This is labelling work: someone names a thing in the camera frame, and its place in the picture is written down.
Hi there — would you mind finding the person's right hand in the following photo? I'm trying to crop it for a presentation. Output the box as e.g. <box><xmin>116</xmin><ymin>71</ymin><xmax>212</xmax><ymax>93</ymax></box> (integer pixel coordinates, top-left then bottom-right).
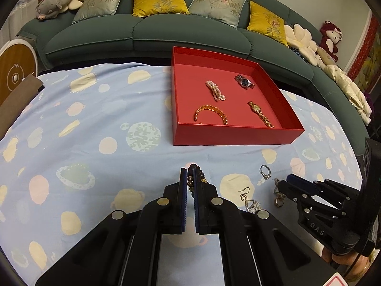
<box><xmin>320</xmin><ymin>247</ymin><xmax>380</xmax><ymax>285</ymax></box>

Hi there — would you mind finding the gold watch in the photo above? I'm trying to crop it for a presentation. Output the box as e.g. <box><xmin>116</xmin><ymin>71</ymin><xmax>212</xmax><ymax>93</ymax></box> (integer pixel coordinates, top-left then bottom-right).
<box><xmin>247</xmin><ymin>101</ymin><xmax>274</xmax><ymax>128</ymax></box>

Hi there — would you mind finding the dark bead bracelet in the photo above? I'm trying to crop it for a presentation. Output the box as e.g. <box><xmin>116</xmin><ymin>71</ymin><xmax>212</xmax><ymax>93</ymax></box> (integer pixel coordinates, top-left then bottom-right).
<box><xmin>186</xmin><ymin>163</ymin><xmax>209</xmax><ymax>199</ymax></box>

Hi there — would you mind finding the green sofa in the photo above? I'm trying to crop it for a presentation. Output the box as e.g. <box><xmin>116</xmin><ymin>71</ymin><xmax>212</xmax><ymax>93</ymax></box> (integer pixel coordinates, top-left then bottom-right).
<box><xmin>19</xmin><ymin>0</ymin><xmax>368</xmax><ymax>156</ymax></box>

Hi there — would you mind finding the yellow embroidered cushion right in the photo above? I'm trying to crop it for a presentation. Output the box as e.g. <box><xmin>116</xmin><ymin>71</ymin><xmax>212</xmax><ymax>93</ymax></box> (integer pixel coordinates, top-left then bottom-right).
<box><xmin>247</xmin><ymin>1</ymin><xmax>288</xmax><ymax>47</ymax></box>

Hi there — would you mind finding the round wooden white device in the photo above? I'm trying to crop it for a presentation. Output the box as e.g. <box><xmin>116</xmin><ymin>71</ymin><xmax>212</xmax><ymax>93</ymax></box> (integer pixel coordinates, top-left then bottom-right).
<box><xmin>0</xmin><ymin>39</ymin><xmax>38</xmax><ymax>104</ymax></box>

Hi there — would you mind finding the cream quilted blanket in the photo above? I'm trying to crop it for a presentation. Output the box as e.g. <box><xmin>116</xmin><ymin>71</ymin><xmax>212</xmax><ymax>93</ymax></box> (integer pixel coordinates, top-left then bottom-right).
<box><xmin>323</xmin><ymin>65</ymin><xmax>372</xmax><ymax>126</ymax></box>

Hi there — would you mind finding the red monkey plush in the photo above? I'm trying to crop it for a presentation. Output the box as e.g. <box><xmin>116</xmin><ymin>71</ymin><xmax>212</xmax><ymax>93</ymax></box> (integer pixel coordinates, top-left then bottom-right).
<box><xmin>320</xmin><ymin>21</ymin><xmax>343</xmax><ymax>63</ymax></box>

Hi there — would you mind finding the silver ring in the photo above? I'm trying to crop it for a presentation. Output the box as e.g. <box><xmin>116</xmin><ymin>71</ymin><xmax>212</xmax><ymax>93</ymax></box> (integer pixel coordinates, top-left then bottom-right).
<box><xmin>258</xmin><ymin>164</ymin><xmax>273</xmax><ymax>181</ymax></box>

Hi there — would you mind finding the grey pig plush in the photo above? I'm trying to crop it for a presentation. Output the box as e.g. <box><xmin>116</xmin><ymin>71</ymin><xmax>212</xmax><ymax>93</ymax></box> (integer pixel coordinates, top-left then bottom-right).
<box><xmin>35</xmin><ymin>0</ymin><xmax>72</xmax><ymax>21</ymax></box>

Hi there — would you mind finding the white flower cushion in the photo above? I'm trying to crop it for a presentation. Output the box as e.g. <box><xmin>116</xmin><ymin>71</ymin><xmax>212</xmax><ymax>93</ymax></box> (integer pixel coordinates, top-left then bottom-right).
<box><xmin>284</xmin><ymin>24</ymin><xmax>318</xmax><ymax>66</ymax></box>

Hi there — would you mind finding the grey-green embroidered cushion left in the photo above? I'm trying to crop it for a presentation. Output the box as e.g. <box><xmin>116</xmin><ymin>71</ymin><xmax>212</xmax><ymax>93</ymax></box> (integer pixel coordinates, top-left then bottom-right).
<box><xmin>72</xmin><ymin>0</ymin><xmax>121</xmax><ymax>24</ymax></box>

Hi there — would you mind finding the silver blue-dial watch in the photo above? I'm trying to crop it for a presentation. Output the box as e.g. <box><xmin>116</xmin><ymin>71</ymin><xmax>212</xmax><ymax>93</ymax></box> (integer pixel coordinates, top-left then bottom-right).
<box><xmin>234</xmin><ymin>74</ymin><xmax>255</xmax><ymax>90</ymax></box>

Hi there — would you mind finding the red jewelry tray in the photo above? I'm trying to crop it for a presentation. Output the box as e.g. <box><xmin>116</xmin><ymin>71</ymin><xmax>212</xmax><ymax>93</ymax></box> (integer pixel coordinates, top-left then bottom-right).
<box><xmin>172</xmin><ymin>46</ymin><xmax>304</xmax><ymax>146</ymax></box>

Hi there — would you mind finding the pink pearl bracelet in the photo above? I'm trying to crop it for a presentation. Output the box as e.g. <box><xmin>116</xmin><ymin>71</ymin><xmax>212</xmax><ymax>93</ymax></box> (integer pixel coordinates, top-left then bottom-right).
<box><xmin>205</xmin><ymin>79</ymin><xmax>227</xmax><ymax>102</ymax></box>

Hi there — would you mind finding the brown cloth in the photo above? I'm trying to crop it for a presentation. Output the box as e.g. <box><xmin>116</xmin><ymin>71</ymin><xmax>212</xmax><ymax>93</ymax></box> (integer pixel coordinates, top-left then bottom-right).
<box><xmin>0</xmin><ymin>74</ymin><xmax>45</xmax><ymax>139</ymax></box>

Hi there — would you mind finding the silver dangle earring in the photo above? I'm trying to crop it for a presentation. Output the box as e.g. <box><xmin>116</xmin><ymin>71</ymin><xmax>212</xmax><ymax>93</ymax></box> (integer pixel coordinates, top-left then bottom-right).
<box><xmin>239</xmin><ymin>187</ymin><xmax>261</xmax><ymax>214</ymax></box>

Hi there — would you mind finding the grey-green embroidered cushion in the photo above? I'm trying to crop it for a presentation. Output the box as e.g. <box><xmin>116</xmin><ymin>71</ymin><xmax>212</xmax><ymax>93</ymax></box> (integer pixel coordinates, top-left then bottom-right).
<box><xmin>189</xmin><ymin>0</ymin><xmax>246</xmax><ymax>28</ymax></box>
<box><xmin>72</xmin><ymin>0</ymin><xmax>121</xmax><ymax>24</ymax></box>

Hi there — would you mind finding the grey-green embroidered cushion right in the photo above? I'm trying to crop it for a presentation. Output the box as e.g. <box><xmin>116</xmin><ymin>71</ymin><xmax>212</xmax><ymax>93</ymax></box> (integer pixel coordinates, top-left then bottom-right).
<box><xmin>189</xmin><ymin>0</ymin><xmax>246</xmax><ymax>28</ymax></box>

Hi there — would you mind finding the amber bead bracelet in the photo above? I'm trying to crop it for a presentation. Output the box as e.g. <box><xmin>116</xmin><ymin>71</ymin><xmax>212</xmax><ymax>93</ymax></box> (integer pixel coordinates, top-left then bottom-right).
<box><xmin>193</xmin><ymin>104</ymin><xmax>230</xmax><ymax>126</ymax></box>

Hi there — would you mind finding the blue planet bedsheet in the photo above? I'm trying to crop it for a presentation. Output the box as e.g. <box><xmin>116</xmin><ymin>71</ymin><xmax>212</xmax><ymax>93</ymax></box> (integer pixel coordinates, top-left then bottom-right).
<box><xmin>1</xmin><ymin>63</ymin><xmax>362</xmax><ymax>285</ymax></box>

